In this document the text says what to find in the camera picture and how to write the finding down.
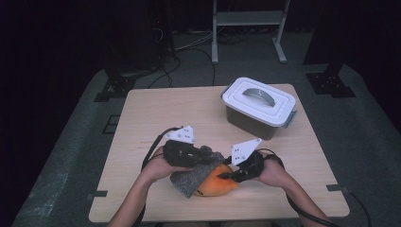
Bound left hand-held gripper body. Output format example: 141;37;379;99
163;125;207;168

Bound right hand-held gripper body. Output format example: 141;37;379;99
231;137;272;184

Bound orange plush toy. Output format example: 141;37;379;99
193;164;239;198

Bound grey fluffy cloth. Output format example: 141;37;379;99
169;145;226;199

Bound brown transparent storage box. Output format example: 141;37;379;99
221;91;298;141

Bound white box lid grey handle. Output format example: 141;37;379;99
220;77;298;129

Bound person's right hand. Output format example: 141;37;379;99
254;152;295;191

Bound person's left hand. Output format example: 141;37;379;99
141;146;194;183

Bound black floor tape outline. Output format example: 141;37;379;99
101;114;121;135

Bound black tape strip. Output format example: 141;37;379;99
325;183;350;194
86;189;109;201

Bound black stand base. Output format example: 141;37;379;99
304;60;357;98
94;67;165;103

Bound left hand-held gripper cable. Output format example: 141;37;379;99
133;126;183;227

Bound hand-held gripper cable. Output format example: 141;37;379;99
259;148;341;227
133;126;183;227

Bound right hand-held gripper cable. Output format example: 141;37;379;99
259;148;341;227

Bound black floor cable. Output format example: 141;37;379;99
148;56;183;89
346;188;373;227
174;46;217;87

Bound white floor cables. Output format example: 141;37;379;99
174;29;218;53

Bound black cable bundle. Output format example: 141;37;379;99
217;31;250;45

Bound white metal stand frame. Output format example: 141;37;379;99
211;0;291;65

